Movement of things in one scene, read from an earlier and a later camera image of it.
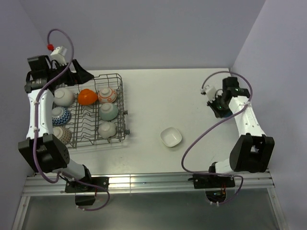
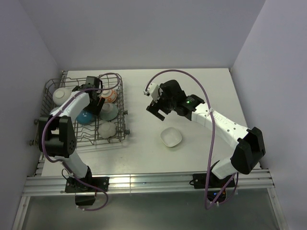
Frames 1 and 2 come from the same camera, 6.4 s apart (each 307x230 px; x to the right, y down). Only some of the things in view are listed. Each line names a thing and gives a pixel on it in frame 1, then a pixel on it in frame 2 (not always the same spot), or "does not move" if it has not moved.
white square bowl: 170,136 does not move
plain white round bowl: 63,96 does not move
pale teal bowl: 108,111 does not move
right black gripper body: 219,107 to 166,105
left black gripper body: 68,78 to 95,107
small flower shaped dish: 107,129 does not move
